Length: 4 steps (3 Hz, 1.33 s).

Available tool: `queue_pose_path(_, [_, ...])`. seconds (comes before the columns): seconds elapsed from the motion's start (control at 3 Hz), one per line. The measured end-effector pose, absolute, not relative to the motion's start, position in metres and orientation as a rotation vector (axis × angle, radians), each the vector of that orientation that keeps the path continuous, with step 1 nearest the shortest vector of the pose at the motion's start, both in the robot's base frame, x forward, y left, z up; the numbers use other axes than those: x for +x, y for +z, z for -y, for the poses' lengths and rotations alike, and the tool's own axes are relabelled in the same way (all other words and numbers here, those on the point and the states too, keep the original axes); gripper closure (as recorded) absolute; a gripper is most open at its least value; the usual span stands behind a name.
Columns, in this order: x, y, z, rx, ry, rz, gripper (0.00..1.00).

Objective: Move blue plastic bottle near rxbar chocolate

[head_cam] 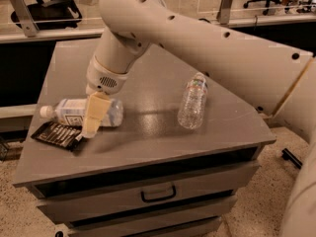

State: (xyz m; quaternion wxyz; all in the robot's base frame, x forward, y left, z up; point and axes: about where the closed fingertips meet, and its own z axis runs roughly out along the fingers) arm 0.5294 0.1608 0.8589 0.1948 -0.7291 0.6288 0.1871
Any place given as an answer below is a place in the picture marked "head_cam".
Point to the black rxbar chocolate wrapper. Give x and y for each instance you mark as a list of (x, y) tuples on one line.
[(59, 135)]

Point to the clear crinkled water bottle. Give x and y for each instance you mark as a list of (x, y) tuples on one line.
[(191, 111)]

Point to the metal bracket left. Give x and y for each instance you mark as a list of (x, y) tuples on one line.
[(26, 21)]

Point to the black drawer handle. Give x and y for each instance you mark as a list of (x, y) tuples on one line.
[(158, 195)]

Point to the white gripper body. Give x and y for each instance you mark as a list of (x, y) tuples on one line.
[(103, 78)]

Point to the metal bracket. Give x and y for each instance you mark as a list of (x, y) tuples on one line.
[(223, 15), (26, 21)]

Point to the metal bracket right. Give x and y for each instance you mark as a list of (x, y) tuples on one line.
[(223, 15)]

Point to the black office chair left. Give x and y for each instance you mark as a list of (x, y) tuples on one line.
[(55, 14)]

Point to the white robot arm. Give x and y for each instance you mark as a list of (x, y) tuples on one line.
[(279, 79)]

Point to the grey drawer cabinet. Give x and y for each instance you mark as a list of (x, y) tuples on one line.
[(95, 189)]

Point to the cream foam padded gripper finger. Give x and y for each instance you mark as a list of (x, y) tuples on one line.
[(96, 108)]

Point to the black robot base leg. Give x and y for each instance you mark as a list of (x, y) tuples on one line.
[(287, 155)]

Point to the blue label plastic bottle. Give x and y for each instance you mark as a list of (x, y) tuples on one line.
[(71, 112)]

